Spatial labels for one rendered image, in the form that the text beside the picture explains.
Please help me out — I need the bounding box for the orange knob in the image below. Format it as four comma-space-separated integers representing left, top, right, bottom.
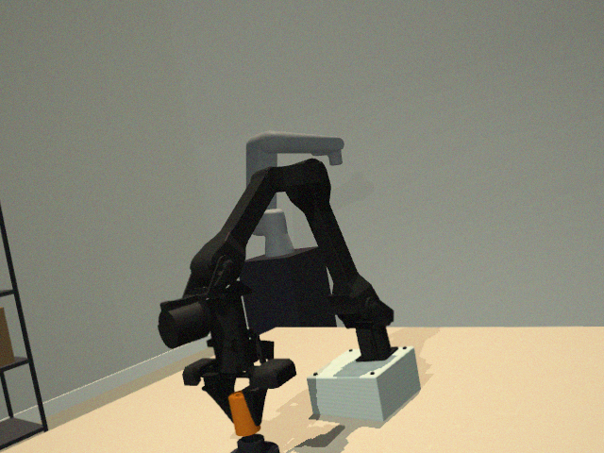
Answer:
228, 390, 260, 436

